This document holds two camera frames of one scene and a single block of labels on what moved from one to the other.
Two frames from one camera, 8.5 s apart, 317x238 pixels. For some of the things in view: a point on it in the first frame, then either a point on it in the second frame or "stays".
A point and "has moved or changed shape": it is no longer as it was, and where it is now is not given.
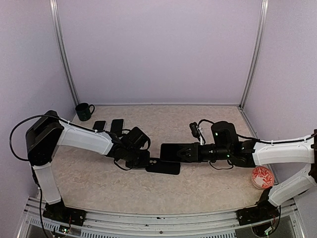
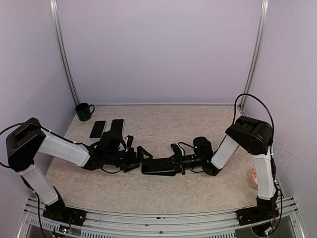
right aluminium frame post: (263, 13) stays
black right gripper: (195, 153) to (179, 163)
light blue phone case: (117, 125) stays
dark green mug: (83, 111) stays
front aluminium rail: (32, 223) stays
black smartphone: (169, 152) to (158, 164)
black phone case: (156, 165) has moved or changed shape
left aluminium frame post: (53, 5) stays
